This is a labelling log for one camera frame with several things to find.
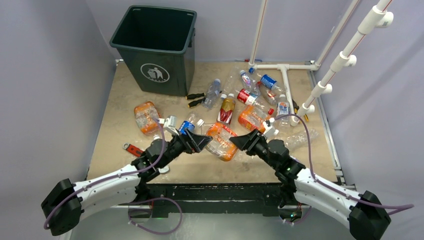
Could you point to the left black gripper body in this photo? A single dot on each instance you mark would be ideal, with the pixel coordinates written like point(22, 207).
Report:
point(179, 145)

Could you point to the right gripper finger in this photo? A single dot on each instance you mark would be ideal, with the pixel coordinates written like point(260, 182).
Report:
point(241, 143)
point(253, 137)

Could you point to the red label clear bottle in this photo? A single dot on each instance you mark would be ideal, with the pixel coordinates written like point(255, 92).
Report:
point(249, 98)

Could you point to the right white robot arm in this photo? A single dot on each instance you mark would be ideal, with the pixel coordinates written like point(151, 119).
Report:
point(361, 213)

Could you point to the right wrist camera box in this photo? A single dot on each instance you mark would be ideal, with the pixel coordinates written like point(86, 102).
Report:
point(270, 130)

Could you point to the black handled pliers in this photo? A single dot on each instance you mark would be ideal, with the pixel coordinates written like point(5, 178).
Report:
point(195, 99)

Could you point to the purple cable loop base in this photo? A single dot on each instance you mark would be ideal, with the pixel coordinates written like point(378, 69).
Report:
point(152, 211)

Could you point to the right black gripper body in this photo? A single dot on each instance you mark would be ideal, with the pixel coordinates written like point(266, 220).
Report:
point(260, 148)

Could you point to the white blue label bottle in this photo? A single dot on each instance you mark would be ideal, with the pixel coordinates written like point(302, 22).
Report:
point(283, 108)

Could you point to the gold red label bottle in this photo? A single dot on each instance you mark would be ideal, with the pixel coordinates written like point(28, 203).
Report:
point(227, 108)

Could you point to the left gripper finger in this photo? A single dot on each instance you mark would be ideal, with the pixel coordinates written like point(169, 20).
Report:
point(199, 146)
point(196, 140)

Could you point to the white PVC pipe frame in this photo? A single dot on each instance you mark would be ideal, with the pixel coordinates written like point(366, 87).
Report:
point(377, 17)

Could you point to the clear bottle blue cap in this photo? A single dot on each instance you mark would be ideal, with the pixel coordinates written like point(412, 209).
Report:
point(212, 94)

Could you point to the large clear bottle far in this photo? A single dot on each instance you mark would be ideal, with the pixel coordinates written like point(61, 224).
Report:
point(231, 82)

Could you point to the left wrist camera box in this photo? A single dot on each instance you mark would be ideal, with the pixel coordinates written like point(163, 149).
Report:
point(169, 124)

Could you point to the large orange bottle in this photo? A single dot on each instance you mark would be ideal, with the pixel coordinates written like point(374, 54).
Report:
point(145, 115)
point(220, 145)
point(252, 118)

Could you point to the dark green trash bin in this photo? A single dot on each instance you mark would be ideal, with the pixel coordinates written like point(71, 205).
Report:
point(157, 45)

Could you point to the red adjustable wrench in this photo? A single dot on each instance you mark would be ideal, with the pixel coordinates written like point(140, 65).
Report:
point(138, 152)

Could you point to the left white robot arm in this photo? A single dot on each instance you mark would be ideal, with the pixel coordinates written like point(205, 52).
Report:
point(70, 202)

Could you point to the crushed clear bottle right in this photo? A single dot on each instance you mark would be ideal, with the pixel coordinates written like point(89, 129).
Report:
point(300, 139)

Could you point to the blue label bottle far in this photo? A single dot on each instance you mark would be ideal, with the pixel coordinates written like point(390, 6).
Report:
point(266, 80)

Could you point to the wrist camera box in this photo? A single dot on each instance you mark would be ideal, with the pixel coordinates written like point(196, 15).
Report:
point(270, 130)
point(169, 124)

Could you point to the blue label clear bottle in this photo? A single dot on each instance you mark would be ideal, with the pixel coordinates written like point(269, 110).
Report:
point(190, 123)

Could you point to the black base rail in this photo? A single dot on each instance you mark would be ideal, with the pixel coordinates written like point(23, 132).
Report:
point(267, 198)

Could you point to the purple label small bottle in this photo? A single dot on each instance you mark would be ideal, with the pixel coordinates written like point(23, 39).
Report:
point(248, 82)

